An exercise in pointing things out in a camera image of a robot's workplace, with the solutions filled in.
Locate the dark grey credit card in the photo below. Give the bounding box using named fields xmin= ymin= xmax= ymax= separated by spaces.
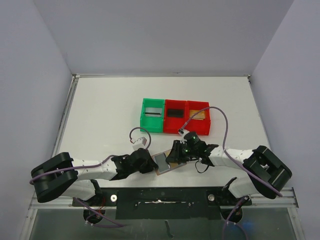
xmin=154 ymin=152 xmax=170 ymax=173

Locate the brown leather card holder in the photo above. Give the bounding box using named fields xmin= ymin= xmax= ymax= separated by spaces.
xmin=151 ymin=150 xmax=186 ymax=176

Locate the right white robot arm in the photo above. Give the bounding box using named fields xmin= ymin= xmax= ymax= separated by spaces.
xmin=165 ymin=131 xmax=293 ymax=199

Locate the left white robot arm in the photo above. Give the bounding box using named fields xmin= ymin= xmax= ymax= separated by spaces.
xmin=30 ymin=148 xmax=158 ymax=203

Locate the black credit card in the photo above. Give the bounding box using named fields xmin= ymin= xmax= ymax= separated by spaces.
xmin=166 ymin=108 xmax=184 ymax=118

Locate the silver credit card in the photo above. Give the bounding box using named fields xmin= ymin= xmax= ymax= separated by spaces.
xmin=144 ymin=107 xmax=163 ymax=118

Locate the right red plastic bin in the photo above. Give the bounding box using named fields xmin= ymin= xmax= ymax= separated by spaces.
xmin=185 ymin=100 xmax=211 ymax=136

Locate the red plastic bin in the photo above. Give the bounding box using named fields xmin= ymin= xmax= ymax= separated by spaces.
xmin=185 ymin=100 xmax=211 ymax=136
xmin=163 ymin=99 xmax=187 ymax=134

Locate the middle red plastic bin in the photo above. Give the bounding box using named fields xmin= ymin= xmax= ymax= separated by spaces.
xmin=163 ymin=99 xmax=187 ymax=134

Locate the green plastic bin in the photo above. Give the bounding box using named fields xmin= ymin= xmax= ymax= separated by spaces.
xmin=140 ymin=98 xmax=165 ymax=133

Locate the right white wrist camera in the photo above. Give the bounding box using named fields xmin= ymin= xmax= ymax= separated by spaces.
xmin=178 ymin=128 xmax=189 ymax=144

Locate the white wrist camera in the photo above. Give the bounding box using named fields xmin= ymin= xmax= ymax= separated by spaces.
xmin=130 ymin=137 xmax=147 ymax=151
xmin=178 ymin=128 xmax=189 ymax=144

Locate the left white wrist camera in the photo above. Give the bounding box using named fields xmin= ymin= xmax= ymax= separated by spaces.
xmin=130 ymin=137 xmax=147 ymax=151

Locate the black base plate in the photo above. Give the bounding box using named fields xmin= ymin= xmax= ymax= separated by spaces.
xmin=84 ymin=186 xmax=239 ymax=220

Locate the aluminium frame rail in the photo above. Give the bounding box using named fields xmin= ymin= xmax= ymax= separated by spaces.
xmin=249 ymin=186 xmax=300 ymax=208

